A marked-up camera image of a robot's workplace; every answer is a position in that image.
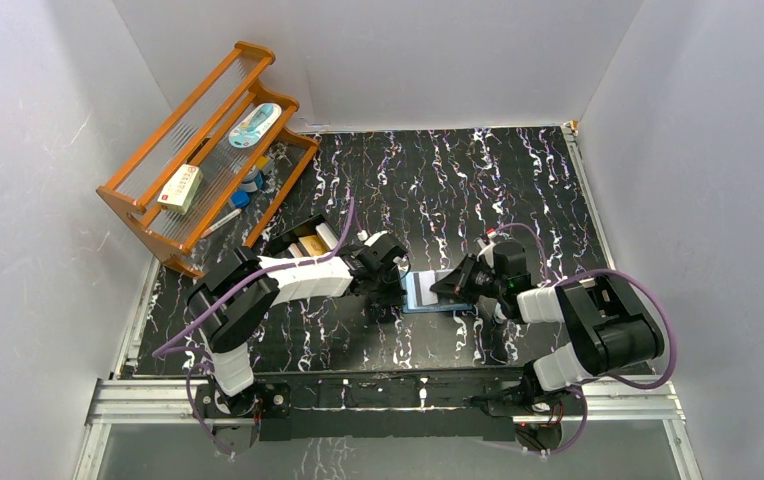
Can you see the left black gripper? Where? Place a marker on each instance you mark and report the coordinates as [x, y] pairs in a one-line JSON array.
[[386, 288]]

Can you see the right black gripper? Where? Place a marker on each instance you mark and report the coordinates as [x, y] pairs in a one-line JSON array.
[[458, 283]]

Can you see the white striped credit card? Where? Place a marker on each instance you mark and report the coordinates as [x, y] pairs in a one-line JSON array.
[[424, 296]]

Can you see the blue card holder wallet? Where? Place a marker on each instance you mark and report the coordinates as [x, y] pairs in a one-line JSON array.
[[445, 303]]

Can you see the black plastic card box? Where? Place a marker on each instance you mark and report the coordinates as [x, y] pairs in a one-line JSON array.
[[277, 247]]

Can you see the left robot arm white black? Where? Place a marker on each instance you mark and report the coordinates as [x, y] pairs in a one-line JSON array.
[[236, 295]]

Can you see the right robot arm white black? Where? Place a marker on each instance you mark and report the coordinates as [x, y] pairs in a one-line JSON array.
[[608, 325]]

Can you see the white card stack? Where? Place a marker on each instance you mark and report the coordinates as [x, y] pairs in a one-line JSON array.
[[311, 241]]

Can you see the white plastic clip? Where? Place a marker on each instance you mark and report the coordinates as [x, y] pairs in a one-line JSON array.
[[498, 316]]

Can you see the grey pen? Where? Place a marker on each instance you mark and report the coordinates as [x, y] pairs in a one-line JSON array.
[[221, 222]]

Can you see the blue small object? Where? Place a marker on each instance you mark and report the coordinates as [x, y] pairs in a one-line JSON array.
[[249, 186]]

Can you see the light blue oval case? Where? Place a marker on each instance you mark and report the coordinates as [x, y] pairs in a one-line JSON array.
[[254, 126]]

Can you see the orange wooden shelf rack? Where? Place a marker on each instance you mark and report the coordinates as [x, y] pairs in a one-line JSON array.
[[196, 133]]

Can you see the white red small box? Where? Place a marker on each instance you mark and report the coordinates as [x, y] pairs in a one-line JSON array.
[[179, 191]]

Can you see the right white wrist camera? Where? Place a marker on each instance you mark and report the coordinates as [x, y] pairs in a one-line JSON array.
[[486, 243]]

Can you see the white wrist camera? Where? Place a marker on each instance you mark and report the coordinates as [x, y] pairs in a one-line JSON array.
[[375, 240], [486, 243]]

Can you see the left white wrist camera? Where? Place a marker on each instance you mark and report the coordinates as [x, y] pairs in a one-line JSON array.
[[375, 240]]

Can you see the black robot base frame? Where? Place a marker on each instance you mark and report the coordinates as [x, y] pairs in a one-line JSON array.
[[428, 403]]

